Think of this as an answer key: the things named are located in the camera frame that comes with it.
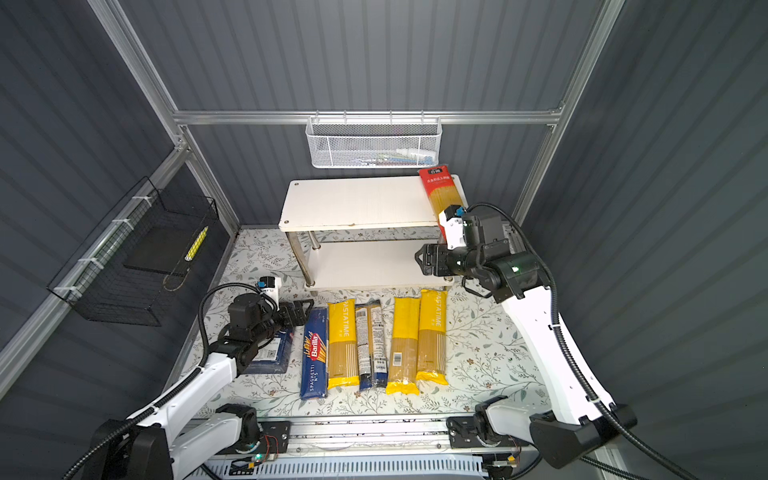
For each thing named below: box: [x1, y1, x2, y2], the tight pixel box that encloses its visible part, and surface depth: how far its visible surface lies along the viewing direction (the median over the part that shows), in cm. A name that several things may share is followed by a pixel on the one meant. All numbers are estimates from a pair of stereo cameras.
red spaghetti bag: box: [418, 164, 463, 241], surface depth 82 cm
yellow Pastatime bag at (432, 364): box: [416, 289, 449, 386], surface depth 90 cm
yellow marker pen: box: [184, 226, 209, 261], surface depth 80 cm
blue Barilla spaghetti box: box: [300, 306, 329, 400], surface depth 85 cm
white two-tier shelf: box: [278, 177, 454, 291], surface depth 84 cm
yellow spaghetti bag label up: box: [386, 297, 421, 395], surface depth 88 cm
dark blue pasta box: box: [243, 330, 293, 374], surface depth 84 cm
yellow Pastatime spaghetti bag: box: [327, 298, 360, 389], surface depth 88 cm
